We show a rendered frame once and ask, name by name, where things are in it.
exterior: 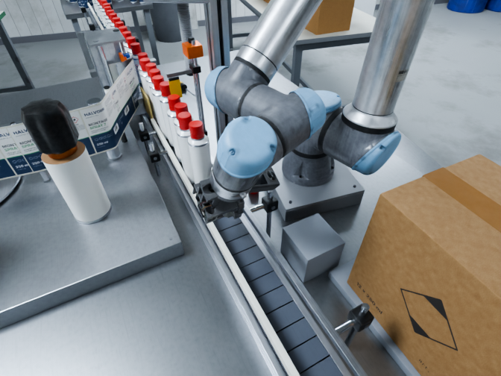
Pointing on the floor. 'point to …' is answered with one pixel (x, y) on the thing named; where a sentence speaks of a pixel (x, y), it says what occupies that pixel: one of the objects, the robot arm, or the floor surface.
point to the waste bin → (165, 22)
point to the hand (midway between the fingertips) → (224, 208)
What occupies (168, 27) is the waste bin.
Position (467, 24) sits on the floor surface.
